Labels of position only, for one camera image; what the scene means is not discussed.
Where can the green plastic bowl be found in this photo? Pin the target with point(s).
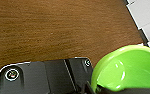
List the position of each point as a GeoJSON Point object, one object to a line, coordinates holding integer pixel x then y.
{"type": "Point", "coordinates": [127, 66]}

